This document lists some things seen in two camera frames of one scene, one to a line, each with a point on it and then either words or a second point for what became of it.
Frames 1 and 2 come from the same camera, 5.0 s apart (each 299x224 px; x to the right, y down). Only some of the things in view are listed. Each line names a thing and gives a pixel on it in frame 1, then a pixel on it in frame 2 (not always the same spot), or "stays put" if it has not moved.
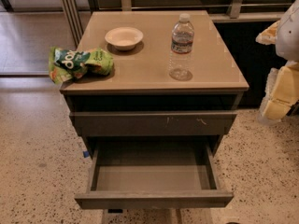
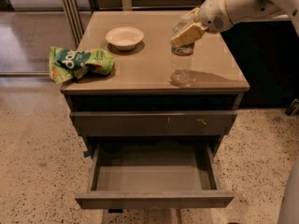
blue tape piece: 85,153 stays put
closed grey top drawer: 153,123 stays put
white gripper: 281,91 -> 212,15
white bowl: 124,38 stays put
